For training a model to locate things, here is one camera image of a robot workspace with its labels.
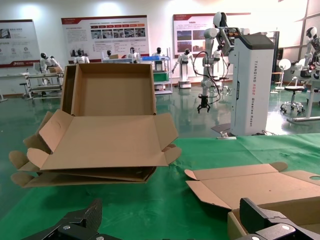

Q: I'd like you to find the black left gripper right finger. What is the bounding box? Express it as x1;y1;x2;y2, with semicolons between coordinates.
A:
234;197;320;240

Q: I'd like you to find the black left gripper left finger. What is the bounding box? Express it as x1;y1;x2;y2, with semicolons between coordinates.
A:
22;198;108;240

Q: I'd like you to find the large open cardboard box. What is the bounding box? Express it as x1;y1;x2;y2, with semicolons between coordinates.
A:
9;149;158;189
26;62;180;171

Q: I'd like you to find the small open cardboard box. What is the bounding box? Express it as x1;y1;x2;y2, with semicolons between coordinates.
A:
184;161;320;240

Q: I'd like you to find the open cardboard box stack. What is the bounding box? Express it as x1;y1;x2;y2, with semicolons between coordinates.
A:
8;65;183;181

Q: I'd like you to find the green tablecloth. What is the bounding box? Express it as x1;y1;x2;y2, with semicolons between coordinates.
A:
0;133;320;240

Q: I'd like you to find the metal leg work table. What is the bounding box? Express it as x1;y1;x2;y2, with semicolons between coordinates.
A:
286;74;320;124

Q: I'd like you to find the black rolling stool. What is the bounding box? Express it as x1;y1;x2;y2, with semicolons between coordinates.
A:
279;86;306;115

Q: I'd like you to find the white wheeled humanoid robot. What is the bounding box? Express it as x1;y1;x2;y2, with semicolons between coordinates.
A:
193;11;276;138

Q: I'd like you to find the metal rack with blue bins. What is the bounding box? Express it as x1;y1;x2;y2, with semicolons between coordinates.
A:
101;51;174;95

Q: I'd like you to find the white round standing fan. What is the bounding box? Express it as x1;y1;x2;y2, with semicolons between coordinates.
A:
274;57;292;91

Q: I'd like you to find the wide red-trimmed info board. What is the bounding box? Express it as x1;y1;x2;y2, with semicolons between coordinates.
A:
61;15;151;63

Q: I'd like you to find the info board with round icons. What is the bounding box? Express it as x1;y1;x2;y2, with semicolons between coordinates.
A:
0;19;41;69

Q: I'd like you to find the metal frame workbench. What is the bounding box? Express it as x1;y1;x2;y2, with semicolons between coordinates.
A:
24;72;65;100

